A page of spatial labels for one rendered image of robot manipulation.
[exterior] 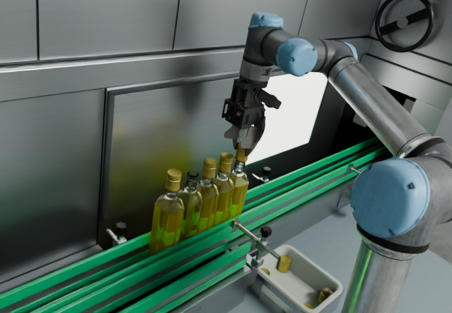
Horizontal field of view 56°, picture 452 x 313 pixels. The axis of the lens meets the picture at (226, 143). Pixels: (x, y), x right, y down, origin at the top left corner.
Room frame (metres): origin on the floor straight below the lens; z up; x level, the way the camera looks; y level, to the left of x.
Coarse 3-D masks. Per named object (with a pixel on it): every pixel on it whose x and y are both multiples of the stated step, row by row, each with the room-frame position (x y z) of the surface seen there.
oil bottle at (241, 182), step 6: (234, 174) 1.00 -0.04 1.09; (234, 180) 0.99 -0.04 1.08; (240, 180) 0.99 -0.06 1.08; (246, 180) 1.01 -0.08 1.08; (234, 186) 0.98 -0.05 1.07; (240, 186) 0.99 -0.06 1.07; (246, 186) 1.01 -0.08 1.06; (234, 192) 0.98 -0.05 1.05; (240, 192) 1.00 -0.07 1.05; (246, 192) 1.02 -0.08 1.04; (234, 198) 0.98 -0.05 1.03; (240, 198) 1.00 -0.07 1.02; (234, 204) 0.98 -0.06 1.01; (240, 204) 1.01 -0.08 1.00; (234, 210) 0.99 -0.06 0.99; (240, 210) 1.01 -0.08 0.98; (228, 216) 0.98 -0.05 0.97; (234, 216) 0.99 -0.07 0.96
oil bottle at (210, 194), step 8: (200, 184) 0.92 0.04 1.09; (200, 192) 0.91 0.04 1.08; (208, 192) 0.91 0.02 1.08; (216, 192) 0.93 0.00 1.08; (208, 200) 0.90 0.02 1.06; (216, 200) 0.93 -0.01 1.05; (208, 208) 0.91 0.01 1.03; (200, 216) 0.90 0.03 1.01; (208, 216) 0.91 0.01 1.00; (200, 224) 0.90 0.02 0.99; (208, 224) 0.92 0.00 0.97; (200, 232) 0.90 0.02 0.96
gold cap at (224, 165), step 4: (224, 152) 0.99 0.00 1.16; (224, 156) 0.97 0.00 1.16; (228, 156) 0.97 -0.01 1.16; (232, 156) 0.97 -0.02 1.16; (220, 160) 0.97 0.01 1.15; (224, 160) 0.96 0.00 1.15; (228, 160) 0.96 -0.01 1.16; (232, 160) 0.97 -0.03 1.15; (220, 164) 0.96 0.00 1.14; (224, 164) 0.96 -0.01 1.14; (228, 164) 0.96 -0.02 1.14; (220, 168) 0.96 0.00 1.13; (224, 168) 0.96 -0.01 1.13; (228, 168) 0.96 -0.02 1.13; (224, 172) 0.96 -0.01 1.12; (228, 172) 0.96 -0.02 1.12
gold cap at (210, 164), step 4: (204, 160) 0.93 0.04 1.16; (208, 160) 0.93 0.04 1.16; (212, 160) 0.93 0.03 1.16; (216, 160) 0.94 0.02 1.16; (204, 164) 0.92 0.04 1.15; (208, 164) 0.92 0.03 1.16; (212, 164) 0.92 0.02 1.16; (216, 164) 0.92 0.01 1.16; (204, 168) 0.92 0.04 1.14; (208, 168) 0.92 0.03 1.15; (212, 168) 0.92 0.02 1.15; (204, 172) 0.92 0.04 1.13; (208, 172) 0.91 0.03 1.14; (212, 172) 0.92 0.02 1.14; (204, 176) 0.92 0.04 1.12; (208, 176) 0.91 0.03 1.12; (212, 176) 0.92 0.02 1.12
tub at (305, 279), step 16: (272, 256) 1.01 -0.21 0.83; (304, 256) 1.03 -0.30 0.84; (272, 272) 1.01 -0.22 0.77; (288, 272) 1.03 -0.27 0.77; (304, 272) 1.01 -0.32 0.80; (320, 272) 0.98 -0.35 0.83; (288, 288) 0.96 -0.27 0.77; (304, 288) 0.97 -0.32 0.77; (320, 288) 0.97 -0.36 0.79; (336, 288) 0.94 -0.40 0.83; (320, 304) 0.85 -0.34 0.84
